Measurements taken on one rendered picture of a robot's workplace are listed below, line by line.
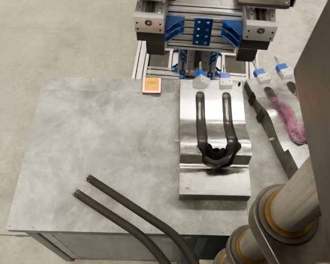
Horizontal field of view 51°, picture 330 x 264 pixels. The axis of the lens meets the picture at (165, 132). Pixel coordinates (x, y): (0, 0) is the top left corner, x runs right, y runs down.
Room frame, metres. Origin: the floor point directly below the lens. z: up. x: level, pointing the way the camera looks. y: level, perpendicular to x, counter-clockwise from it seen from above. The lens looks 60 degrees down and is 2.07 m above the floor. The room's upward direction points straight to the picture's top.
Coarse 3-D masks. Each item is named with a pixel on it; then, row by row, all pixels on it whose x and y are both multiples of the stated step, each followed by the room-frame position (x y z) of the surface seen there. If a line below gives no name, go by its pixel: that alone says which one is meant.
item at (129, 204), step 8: (88, 176) 0.51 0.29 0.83; (96, 184) 0.47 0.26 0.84; (104, 184) 0.47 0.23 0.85; (104, 192) 0.44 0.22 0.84; (112, 192) 0.44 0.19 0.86; (120, 200) 0.40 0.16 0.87; (128, 200) 0.40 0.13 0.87; (128, 208) 0.37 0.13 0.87; (136, 208) 0.37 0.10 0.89; (144, 216) 0.34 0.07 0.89; (152, 216) 0.34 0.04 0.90; (152, 224) 0.31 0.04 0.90; (160, 224) 0.31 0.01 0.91
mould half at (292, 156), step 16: (256, 80) 0.95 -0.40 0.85; (272, 80) 0.95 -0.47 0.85; (288, 80) 0.95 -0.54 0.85; (256, 96) 0.87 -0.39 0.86; (288, 96) 0.86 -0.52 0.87; (256, 112) 0.82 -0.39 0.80; (272, 112) 0.76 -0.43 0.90; (272, 128) 0.70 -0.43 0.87; (272, 144) 0.66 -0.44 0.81; (288, 144) 0.63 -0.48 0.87; (288, 160) 0.56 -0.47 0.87; (304, 160) 0.54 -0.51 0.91; (288, 176) 0.52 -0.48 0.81
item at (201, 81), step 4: (200, 64) 1.00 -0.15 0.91; (200, 68) 0.98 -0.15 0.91; (196, 72) 0.95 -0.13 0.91; (200, 72) 0.94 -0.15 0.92; (204, 72) 0.95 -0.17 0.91; (196, 76) 0.93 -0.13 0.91; (200, 76) 0.91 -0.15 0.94; (204, 76) 0.92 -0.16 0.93; (192, 80) 0.92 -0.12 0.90; (196, 80) 0.90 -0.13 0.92; (200, 80) 0.89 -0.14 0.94; (204, 80) 0.90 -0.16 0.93; (208, 80) 0.91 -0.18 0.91; (192, 84) 0.90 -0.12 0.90; (196, 84) 0.88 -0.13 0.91; (200, 84) 0.88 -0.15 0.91; (204, 84) 0.88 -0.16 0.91; (208, 84) 0.89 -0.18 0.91; (196, 88) 0.88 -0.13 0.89; (200, 88) 0.88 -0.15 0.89; (204, 88) 0.88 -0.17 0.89
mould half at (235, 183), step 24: (192, 96) 0.84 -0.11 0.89; (216, 96) 0.84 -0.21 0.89; (240, 96) 0.84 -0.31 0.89; (192, 120) 0.73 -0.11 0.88; (216, 120) 0.73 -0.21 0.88; (240, 120) 0.73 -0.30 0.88; (192, 144) 0.59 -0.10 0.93; (216, 144) 0.59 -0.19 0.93; (192, 168) 0.53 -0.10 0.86; (216, 168) 0.53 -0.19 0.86; (240, 168) 0.53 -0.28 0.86; (192, 192) 0.44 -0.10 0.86; (216, 192) 0.44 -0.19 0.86; (240, 192) 0.44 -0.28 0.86
